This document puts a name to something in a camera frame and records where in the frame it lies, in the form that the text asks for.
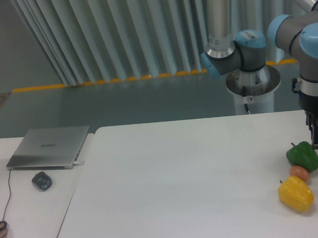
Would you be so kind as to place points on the green bell pepper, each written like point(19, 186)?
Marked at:
point(303, 155)

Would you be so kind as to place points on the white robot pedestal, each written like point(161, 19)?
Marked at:
point(252, 97)

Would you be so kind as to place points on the silver closed laptop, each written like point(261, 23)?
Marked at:
point(51, 148)

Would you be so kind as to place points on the yellow bell pepper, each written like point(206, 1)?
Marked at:
point(296, 194)

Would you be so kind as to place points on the black computer mouse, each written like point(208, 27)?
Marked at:
point(4, 225)

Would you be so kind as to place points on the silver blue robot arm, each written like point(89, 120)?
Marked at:
point(245, 54)

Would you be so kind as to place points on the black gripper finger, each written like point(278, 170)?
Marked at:
point(312, 123)

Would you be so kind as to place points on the small black gadget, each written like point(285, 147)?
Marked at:
point(42, 181)

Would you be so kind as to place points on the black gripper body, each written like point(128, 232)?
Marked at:
point(308, 103)

